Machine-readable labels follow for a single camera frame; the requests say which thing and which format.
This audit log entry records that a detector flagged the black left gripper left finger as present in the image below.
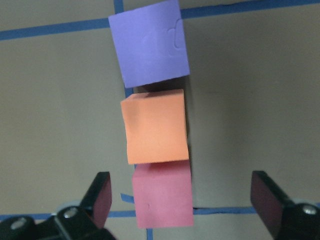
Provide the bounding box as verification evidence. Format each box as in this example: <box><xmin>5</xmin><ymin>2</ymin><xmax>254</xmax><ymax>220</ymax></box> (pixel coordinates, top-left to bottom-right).
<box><xmin>54</xmin><ymin>171</ymin><xmax>115</xmax><ymax>240</ymax></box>

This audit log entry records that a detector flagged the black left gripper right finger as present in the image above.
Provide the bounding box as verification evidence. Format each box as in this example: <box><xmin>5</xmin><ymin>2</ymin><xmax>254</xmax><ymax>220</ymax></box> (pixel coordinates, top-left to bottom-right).
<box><xmin>250</xmin><ymin>170</ymin><xmax>320</xmax><ymax>240</ymax></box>

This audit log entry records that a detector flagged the orange foam cube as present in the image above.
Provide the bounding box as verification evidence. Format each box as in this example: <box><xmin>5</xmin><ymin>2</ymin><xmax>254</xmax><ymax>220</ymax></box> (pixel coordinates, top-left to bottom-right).
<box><xmin>120</xmin><ymin>89</ymin><xmax>189</xmax><ymax>165</ymax></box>

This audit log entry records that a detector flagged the red foam cube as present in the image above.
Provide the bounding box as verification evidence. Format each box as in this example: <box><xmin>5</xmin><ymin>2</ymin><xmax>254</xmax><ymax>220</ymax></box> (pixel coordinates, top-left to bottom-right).
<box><xmin>132</xmin><ymin>160</ymin><xmax>194</xmax><ymax>229</ymax></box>

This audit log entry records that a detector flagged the purple foam cube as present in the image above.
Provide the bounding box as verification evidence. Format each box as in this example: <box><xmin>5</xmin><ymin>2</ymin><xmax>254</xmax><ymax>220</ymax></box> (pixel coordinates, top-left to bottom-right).
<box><xmin>108</xmin><ymin>0</ymin><xmax>190</xmax><ymax>89</ymax></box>

